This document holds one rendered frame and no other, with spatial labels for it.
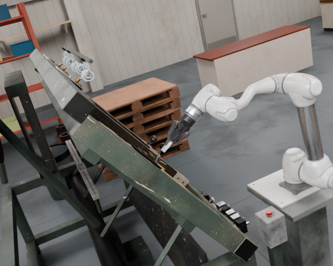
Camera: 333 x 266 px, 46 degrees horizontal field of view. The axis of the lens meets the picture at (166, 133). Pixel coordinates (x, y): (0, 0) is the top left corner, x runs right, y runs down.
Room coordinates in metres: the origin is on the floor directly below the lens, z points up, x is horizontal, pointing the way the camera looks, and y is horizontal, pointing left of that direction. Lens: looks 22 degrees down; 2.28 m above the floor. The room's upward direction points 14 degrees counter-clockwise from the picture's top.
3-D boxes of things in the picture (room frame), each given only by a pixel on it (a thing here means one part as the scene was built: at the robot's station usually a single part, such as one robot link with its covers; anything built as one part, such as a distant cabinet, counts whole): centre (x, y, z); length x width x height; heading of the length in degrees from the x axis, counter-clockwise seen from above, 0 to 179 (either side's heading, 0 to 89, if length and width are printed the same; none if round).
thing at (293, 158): (2.26, -0.79, 0.93); 0.18 x 0.16 x 0.22; 25
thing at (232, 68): (7.30, -1.99, 0.38); 2.19 x 0.70 x 0.77; 108
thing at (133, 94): (5.15, 0.45, 0.46); 1.30 x 0.89 x 0.92; 109
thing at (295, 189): (2.29, -0.78, 0.79); 0.22 x 0.18 x 0.06; 17
